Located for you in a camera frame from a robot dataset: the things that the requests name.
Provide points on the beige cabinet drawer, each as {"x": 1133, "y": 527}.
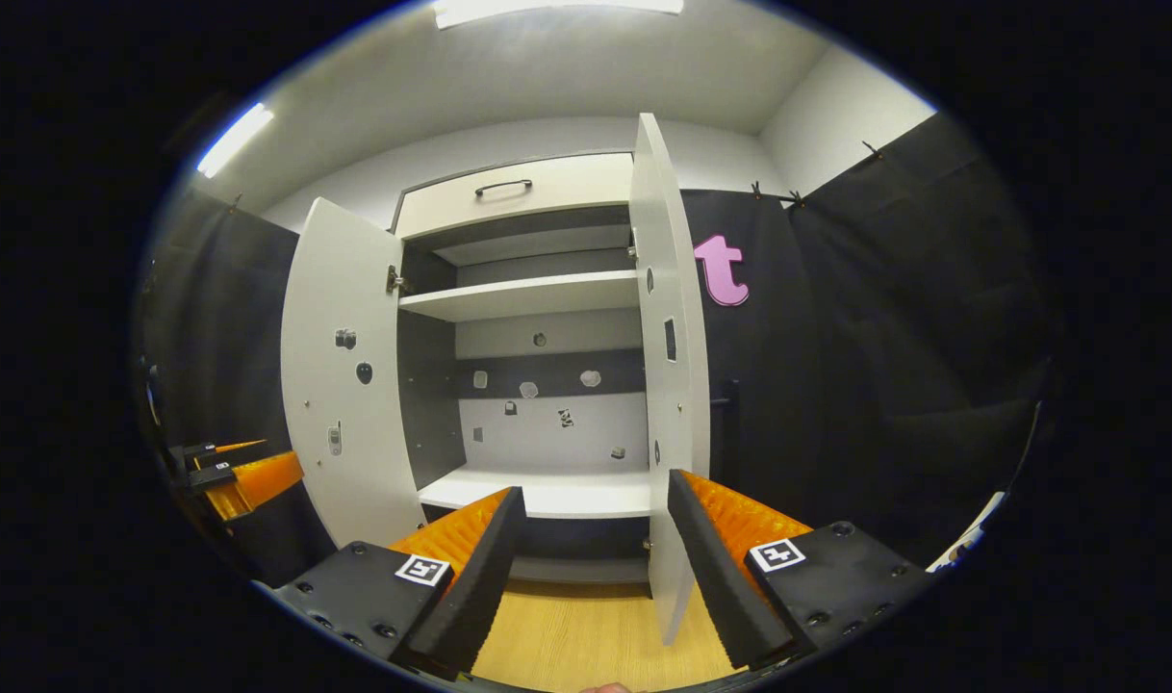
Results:
{"x": 567, "y": 197}

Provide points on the double-door shoe cabinet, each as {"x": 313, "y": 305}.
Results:
{"x": 547, "y": 433}

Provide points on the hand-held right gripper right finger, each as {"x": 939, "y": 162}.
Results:
{"x": 716, "y": 577}

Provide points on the beige cabinet door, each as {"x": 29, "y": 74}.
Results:
{"x": 668, "y": 289}
{"x": 345, "y": 289}

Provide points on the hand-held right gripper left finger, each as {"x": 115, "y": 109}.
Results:
{"x": 471, "y": 597}

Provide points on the black backdrop cloth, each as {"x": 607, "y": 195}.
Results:
{"x": 220, "y": 318}
{"x": 884, "y": 337}

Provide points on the ceiling light panel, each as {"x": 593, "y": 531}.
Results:
{"x": 235, "y": 140}
{"x": 557, "y": 8}

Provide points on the white cabinet shelf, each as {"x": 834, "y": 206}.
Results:
{"x": 519, "y": 294}
{"x": 567, "y": 493}

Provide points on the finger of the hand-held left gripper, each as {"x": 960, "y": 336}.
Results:
{"x": 259, "y": 481}
{"x": 201, "y": 454}

